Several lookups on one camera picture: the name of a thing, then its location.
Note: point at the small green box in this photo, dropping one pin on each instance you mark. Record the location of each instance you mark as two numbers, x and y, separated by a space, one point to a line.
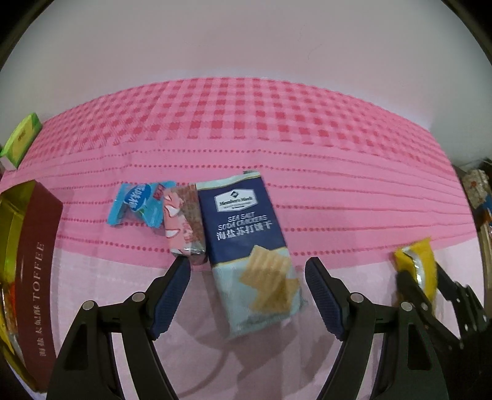
21 138

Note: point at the pink checked bedsheet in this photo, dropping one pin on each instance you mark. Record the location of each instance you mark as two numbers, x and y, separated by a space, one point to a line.
307 154

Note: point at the floral patterned box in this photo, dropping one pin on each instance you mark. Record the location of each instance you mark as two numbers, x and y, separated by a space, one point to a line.
476 188

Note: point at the yellow packet with silver strip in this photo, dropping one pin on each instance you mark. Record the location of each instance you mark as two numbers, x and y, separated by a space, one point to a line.
421 265

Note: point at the red packet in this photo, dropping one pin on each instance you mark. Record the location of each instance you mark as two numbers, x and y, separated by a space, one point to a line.
7 304

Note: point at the maroon and gold box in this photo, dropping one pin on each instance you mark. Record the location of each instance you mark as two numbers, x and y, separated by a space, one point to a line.
36 269

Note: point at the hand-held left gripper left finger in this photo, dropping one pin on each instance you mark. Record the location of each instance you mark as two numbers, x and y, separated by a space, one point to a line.
171 298

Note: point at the blue cracker packet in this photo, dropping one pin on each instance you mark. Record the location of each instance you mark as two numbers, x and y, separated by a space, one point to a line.
246 246

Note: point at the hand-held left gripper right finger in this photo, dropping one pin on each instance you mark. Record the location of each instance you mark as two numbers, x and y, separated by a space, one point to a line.
324 298

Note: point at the pink snack packet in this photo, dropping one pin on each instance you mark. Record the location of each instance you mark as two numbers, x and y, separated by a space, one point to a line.
182 223

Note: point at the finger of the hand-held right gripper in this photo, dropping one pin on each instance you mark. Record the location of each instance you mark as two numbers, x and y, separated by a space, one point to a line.
467 307
430 319

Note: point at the light blue candy packet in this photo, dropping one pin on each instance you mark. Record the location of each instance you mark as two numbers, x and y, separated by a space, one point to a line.
138 202

